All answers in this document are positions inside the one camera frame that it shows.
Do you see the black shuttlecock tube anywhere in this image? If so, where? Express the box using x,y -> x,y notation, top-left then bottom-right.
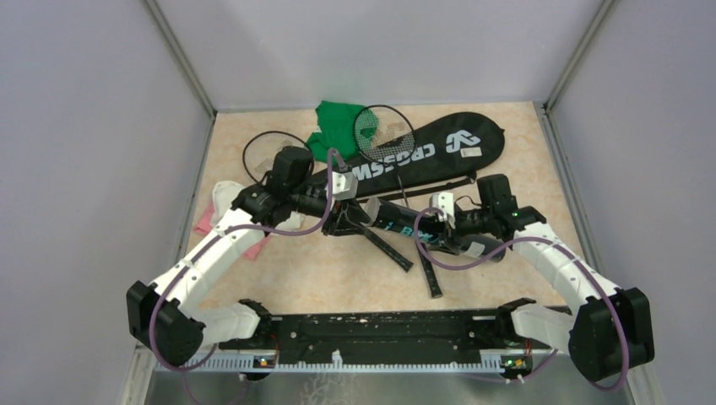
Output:
371,198 -> 502,258

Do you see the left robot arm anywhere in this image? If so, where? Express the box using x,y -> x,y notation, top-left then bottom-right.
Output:
126,148 -> 357,372

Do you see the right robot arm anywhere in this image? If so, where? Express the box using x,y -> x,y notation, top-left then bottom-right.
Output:
413,174 -> 655,392

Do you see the right badminton racket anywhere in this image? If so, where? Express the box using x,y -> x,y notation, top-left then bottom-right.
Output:
353,104 -> 444,300

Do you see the badminton racket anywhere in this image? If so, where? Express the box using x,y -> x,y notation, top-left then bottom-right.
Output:
241,131 -> 414,273
353,104 -> 444,300

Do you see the left badminton racket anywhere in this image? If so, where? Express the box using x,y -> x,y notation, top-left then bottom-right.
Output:
241,131 -> 414,273

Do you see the black racket bag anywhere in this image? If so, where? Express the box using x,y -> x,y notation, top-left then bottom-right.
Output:
346,111 -> 506,199

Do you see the green cloth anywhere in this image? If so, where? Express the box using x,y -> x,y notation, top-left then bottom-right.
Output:
306,100 -> 378,163

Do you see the white towel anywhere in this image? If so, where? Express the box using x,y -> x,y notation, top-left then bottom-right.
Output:
209,181 -> 304,231

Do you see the pink cloth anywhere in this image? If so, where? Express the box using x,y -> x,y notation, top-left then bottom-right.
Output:
193,203 -> 270,261

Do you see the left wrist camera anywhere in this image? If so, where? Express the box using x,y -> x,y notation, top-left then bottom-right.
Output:
331,172 -> 359,201

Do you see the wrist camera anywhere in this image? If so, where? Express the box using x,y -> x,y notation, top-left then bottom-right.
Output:
429,192 -> 455,230
331,172 -> 359,201

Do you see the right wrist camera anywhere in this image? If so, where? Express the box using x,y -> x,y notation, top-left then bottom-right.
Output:
429,192 -> 455,230

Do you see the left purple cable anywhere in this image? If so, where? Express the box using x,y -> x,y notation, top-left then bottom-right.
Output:
148,147 -> 350,374

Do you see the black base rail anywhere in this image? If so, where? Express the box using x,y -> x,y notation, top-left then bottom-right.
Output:
219,309 -> 551,378

